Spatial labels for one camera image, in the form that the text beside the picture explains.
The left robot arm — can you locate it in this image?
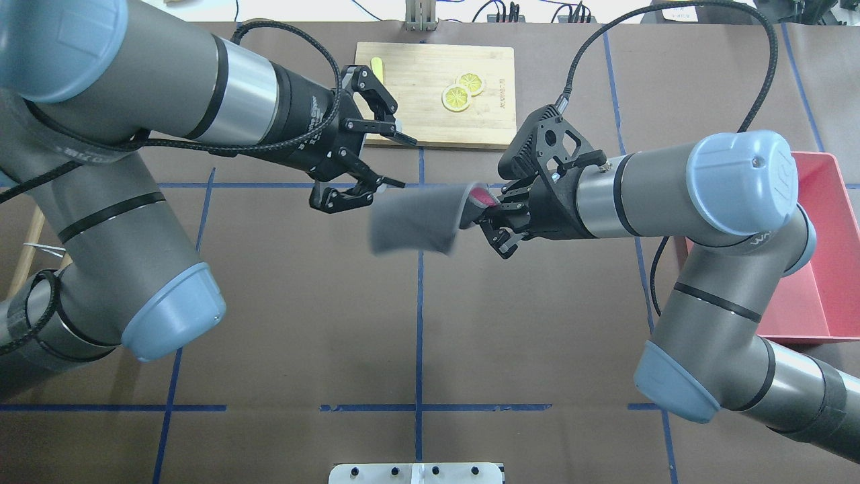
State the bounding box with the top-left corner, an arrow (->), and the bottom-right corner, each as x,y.
2,1 -> 417,399

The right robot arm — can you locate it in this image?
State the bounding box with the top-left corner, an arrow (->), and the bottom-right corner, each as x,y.
476,128 -> 858,462

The grey cleaning cloth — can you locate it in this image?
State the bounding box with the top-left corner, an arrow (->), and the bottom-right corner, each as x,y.
368,183 -> 500,255

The aluminium frame post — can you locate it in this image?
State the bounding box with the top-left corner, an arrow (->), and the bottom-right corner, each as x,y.
404,0 -> 438,32

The black camera cable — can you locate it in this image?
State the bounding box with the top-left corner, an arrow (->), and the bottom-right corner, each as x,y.
558,0 -> 780,135

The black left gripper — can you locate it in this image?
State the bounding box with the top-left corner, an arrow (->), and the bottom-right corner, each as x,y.
268,65 -> 418,212

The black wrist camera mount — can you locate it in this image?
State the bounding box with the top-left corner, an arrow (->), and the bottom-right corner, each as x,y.
497,104 -> 608,181

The wooden cutting board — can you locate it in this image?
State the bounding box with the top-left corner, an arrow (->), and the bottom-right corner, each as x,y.
354,41 -> 518,150

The lemon slice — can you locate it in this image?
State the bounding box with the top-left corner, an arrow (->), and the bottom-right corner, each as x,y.
440,83 -> 472,113
455,73 -> 486,96

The pink plastic bin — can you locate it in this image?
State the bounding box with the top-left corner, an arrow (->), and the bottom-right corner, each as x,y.
756,151 -> 858,346

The lemon slice far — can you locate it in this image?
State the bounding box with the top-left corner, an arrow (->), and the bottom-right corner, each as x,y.
455,73 -> 486,96

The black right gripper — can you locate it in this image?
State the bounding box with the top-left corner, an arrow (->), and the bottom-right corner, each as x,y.
476,168 -> 587,259

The lemon slice near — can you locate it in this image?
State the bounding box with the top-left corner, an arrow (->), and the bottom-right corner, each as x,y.
440,83 -> 472,113

